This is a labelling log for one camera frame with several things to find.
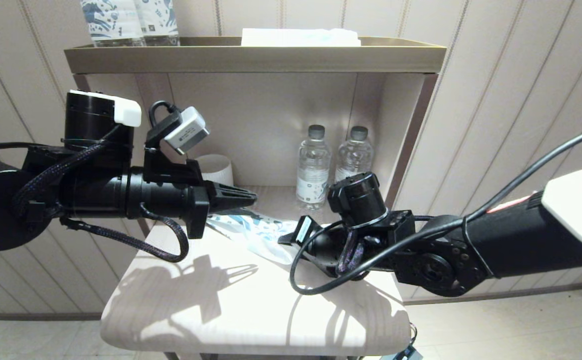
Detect white blue horse print bag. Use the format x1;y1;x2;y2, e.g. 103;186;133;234
206;212;300;266

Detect white ribbed mug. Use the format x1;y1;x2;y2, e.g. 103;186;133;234
194;154;235;187

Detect clear water bottle black cap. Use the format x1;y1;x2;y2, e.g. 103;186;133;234
296;125;333;211
333;126;375;184

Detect beige wooden shelf cabinet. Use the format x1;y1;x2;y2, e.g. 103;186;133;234
64;36;447;360

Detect flat white blue packet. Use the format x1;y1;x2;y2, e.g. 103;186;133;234
241;28;362;47

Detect patterned bags on top shelf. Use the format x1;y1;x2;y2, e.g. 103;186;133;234
80;0;147;47

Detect braided left arm cable sleeve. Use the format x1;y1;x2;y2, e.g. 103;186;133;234
13;125;190;264

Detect braided arm cable sleeve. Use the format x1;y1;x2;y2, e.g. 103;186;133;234
13;125;190;264
335;239;369;277

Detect braided right arm cable sleeve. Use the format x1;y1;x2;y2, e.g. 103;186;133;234
335;239;369;277

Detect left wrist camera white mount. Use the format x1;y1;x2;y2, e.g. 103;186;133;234
143;106;211;183

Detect black left camera cable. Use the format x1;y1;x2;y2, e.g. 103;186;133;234
148;100;183;127

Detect black camera cable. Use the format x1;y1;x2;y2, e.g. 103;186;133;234
289;124;582;296
148;100;183;127

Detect black right camera cable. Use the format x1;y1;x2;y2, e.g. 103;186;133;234
289;124;582;296

